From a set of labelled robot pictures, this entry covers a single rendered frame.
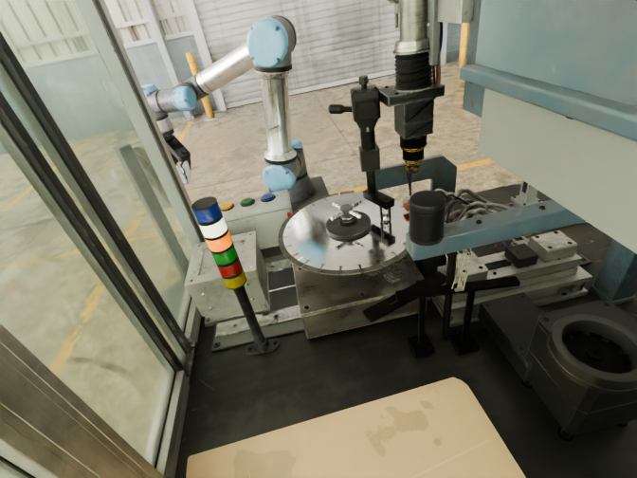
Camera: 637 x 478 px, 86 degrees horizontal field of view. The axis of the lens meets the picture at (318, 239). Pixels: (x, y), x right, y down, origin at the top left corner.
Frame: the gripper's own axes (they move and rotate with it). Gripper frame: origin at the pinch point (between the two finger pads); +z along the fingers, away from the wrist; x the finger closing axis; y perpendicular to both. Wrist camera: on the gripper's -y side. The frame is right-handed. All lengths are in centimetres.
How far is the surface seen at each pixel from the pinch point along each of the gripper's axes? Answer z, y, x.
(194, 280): 1, -55, 30
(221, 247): -16, -75, 29
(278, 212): 3.6, -47.1, -5.0
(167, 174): -19.6, -38.6, 19.7
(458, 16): -45, -100, -9
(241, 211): 1.3, -38.2, 2.5
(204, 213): -24, -75, 29
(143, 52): -19, 512, -223
